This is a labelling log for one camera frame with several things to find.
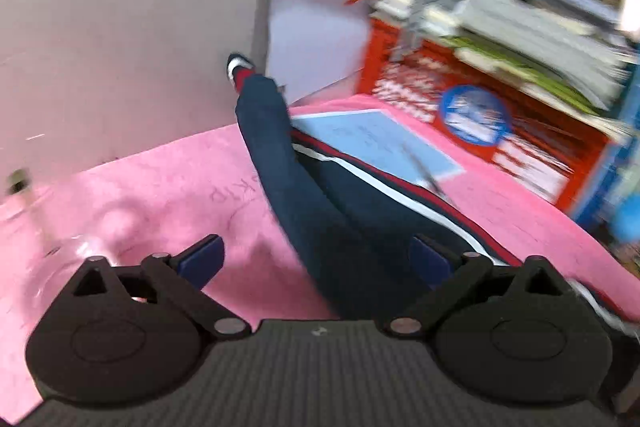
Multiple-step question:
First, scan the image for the blue notebook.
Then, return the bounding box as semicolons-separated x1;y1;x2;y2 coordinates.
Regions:
292;109;464;184

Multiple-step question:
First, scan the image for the navy white jacket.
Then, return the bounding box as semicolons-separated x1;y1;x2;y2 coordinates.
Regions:
226;52;640;338

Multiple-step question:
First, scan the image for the stack of papers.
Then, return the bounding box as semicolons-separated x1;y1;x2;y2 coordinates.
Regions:
371;0;639;142

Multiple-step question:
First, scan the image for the pink bunny towel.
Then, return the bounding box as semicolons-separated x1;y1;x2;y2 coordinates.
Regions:
0;93;640;425

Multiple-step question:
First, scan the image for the pen on notebook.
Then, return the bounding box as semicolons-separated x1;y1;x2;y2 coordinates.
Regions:
401;143;454;205

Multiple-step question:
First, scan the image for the red plastic crate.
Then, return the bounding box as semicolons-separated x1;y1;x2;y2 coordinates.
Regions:
357;18;611;212

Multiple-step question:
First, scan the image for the white paper sheet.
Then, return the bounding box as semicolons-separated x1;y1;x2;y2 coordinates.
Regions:
267;0;370;104

